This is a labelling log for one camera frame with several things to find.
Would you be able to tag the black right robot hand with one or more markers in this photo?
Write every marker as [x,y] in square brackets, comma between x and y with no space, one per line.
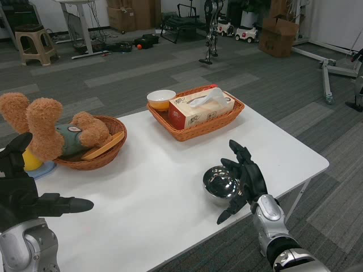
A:
[253,181]

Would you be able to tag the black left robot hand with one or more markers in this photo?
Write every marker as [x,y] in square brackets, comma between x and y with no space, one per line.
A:
[17,195]

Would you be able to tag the shiny metal bowl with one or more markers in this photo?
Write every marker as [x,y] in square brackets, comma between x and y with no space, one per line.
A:
[219,184]

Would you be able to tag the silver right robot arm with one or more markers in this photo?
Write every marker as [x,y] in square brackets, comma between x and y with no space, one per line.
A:
[269,218]

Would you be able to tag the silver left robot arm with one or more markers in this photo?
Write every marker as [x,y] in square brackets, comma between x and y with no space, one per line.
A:
[17,246]

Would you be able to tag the white orange ceramic bowl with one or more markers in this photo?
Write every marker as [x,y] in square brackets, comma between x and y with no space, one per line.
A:
[160,97]

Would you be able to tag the light blue plastic tray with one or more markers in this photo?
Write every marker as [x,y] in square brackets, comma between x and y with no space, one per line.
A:
[42,171]

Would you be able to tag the yellow plastic cup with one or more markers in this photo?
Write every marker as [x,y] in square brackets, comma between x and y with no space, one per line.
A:
[31,163]

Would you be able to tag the white table leg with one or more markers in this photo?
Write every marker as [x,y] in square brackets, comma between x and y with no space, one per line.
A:
[297,201]

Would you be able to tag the brown plush teddy bear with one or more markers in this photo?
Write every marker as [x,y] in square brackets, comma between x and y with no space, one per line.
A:
[45,127]

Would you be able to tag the rectangular wicker basket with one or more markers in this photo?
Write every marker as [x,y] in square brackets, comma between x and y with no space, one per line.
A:
[198,130]

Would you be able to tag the round wicker basket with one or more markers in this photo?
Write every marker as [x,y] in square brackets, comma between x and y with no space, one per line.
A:
[93,163]

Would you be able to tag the red beige tissue box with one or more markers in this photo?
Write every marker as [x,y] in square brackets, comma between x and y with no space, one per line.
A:
[198,116]

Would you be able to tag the open cardboard box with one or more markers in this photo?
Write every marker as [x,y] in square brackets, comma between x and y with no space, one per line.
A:
[276,39]

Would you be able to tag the white toy car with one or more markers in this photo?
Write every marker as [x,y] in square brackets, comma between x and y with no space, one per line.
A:
[246,34]
[226,28]

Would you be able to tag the standing silver humanoid robot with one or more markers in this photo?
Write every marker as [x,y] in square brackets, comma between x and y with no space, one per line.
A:
[212,37]

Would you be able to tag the bushy potted plant white pot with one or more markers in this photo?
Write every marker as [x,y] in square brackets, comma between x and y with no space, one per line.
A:
[251,18]

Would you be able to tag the beige plastic stool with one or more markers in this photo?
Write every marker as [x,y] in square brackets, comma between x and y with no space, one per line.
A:
[28,28]

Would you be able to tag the black folding cot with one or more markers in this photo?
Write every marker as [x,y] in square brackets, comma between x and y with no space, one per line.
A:
[181,27]

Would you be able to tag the white standing desk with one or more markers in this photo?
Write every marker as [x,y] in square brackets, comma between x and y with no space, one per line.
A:
[86,37]

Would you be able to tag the black flat floor case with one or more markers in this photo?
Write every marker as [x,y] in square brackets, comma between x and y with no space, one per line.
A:
[120,46]

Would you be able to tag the green black equipment stack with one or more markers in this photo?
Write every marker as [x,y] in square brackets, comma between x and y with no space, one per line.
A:
[24,12]

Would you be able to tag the stacked small cardboard boxes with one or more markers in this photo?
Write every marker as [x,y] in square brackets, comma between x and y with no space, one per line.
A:
[120,18]

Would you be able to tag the white gantry frame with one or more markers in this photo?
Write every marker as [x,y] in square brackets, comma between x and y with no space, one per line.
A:
[326,82]

